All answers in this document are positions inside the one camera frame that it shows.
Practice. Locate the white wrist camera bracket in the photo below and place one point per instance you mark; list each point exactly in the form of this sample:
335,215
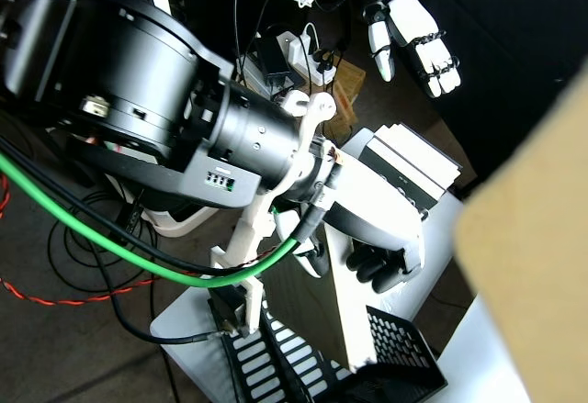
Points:
250,233

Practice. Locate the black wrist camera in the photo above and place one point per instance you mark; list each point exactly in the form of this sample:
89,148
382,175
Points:
225,304

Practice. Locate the black power adapter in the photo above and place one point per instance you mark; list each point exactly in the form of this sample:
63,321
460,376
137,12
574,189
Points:
273,61

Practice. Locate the dark spine book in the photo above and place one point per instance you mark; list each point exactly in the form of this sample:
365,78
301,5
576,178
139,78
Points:
395,169

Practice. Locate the white rounded base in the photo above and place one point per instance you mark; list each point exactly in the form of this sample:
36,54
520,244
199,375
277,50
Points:
184,224

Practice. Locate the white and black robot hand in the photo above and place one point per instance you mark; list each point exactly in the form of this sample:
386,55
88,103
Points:
413,17
376,210

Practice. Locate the brown cardboard box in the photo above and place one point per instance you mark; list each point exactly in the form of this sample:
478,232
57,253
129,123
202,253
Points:
349,81

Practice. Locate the white power strip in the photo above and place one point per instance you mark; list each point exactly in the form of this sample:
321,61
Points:
298,61

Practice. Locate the tan cardboard panel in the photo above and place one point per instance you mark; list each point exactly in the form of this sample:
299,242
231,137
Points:
528,260

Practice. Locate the black three-slot file rack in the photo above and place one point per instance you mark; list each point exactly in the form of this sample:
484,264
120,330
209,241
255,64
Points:
399,339

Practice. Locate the beige spine book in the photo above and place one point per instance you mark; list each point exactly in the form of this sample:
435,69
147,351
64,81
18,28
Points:
413,160

